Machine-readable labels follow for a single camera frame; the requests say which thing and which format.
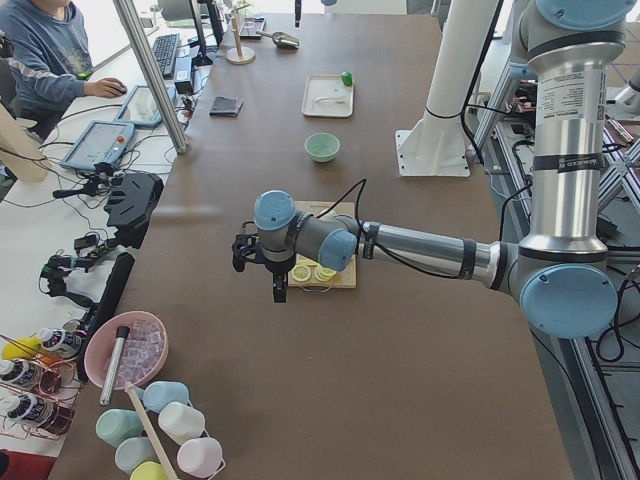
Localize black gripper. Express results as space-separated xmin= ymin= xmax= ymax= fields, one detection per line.
xmin=265 ymin=260 xmax=294 ymax=303

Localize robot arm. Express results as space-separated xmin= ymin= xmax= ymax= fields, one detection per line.
xmin=294 ymin=0 xmax=338 ymax=28
xmin=232 ymin=1 xmax=633 ymax=339

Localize light green bowl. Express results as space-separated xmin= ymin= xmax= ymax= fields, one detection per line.
xmin=304 ymin=132 xmax=341 ymax=163

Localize pink bowl with cubes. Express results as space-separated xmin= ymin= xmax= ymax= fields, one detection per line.
xmin=83 ymin=311 xmax=169 ymax=390

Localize metal scoop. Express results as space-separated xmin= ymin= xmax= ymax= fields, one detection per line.
xmin=256 ymin=30 xmax=300 ymax=50

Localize stacked lemon slices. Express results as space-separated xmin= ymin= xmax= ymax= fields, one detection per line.
xmin=314 ymin=265 xmax=337 ymax=283

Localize wooden mug tree stand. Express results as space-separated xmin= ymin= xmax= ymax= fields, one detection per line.
xmin=223 ymin=0 xmax=255 ymax=65

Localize bamboo cutting board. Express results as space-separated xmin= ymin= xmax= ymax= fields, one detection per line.
xmin=288 ymin=200 xmax=356 ymax=291

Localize green lime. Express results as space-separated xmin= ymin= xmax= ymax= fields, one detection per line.
xmin=341 ymin=71 xmax=353 ymax=86

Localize cream rabbit tray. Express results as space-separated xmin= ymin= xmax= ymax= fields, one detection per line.
xmin=301 ymin=74 xmax=354 ymax=118

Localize grey folded cloth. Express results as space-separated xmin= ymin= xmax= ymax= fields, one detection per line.
xmin=209 ymin=96 xmax=244 ymax=117

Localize black keyboard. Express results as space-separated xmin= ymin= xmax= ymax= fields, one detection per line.
xmin=152 ymin=34 xmax=180 ymax=79

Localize black long bar device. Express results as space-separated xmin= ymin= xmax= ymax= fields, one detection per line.
xmin=75 ymin=252 xmax=135 ymax=383

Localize metal tube black cap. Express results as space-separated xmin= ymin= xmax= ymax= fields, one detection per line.
xmin=99 ymin=326 xmax=130 ymax=407

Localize light blue cup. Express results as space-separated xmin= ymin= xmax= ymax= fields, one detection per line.
xmin=143 ymin=381 xmax=190 ymax=413

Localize white cup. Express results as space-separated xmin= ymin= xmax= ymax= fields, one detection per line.
xmin=158 ymin=402 xmax=206 ymax=445

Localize blue teach pendant far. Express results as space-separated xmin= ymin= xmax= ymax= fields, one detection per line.
xmin=114 ymin=85 xmax=162 ymax=129

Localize blue teach pendant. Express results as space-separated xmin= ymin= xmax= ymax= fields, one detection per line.
xmin=60 ymin=121 xmax=135 ymax=171
xmin=114 ymin=85 xmax=162 ymax=129

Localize pink cup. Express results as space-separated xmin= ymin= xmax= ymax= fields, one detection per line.
xmin=177 ymin=437 xmax=226 ymax=479

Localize mint green cup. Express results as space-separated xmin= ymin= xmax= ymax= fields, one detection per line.
xmin=95 ymin=409 xmax=143 ymax=448

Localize blue teach pendant near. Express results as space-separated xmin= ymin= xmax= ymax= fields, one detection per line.
xmin=60 ymin=121 xmax=135 ymax=171

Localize pale blue grey cup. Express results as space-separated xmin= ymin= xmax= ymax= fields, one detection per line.
xmin=114 ymin=437 xmax=157 ymax=474

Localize yellow cup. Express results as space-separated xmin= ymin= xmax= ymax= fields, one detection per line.
xmin=129 ymin=461 xmax=168 ymax=480

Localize person in blue hoodie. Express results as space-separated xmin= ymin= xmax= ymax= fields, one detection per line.
xmin=1 ymin=1 xmax=127 ymax=139

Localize lemon slice near handle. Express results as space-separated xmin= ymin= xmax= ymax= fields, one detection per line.
xmin=291 ymin=264 xmax=311 ymax=283

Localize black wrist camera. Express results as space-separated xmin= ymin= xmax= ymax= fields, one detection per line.
xmin=231 ymin=233 xmax=264 ymax=273

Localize black bracket device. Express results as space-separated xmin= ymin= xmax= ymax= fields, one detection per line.
xmin=104 ymin=172 xmax=164 ymax=249

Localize aluminium frame post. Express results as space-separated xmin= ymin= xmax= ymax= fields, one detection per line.
xmin=113 ymin=0 xmax=188 ymax=154

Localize copper wire bottle rack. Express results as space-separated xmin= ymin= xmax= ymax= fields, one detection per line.
xmin=1 ymin=335 xmax=83 ymax=440

